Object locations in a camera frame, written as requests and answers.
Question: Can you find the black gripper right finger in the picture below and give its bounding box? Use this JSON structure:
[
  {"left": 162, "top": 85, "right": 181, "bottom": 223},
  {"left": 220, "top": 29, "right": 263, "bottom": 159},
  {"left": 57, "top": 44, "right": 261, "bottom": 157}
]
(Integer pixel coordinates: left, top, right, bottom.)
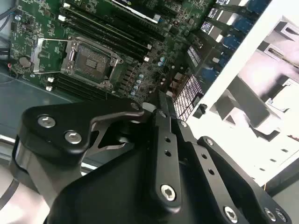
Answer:
[{"left": 163, "top": 93, "right": 292, "bottom": 224}]

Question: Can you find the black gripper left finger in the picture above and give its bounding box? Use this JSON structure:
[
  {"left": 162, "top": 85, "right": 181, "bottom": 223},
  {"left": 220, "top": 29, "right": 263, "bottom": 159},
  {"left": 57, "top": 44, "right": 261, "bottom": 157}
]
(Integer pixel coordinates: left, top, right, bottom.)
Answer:
[{"left": 9, "top": 90, "right": 183, "bottom": 213}]

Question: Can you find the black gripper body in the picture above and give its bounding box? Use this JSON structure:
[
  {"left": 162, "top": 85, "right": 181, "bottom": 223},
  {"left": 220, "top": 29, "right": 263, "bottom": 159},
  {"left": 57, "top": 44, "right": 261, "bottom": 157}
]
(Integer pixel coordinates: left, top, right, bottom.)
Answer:
[{"left": 46, "top": 147, "right": 226, "bottom": 224}]

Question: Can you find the metal socket cover frame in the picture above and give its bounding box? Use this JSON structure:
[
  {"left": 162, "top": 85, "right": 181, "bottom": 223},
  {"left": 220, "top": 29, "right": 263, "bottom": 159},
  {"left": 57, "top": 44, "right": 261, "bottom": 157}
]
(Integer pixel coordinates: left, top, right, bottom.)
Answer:
[{"left": 31, "top": 37, "right": 77, "bottom": 75}]

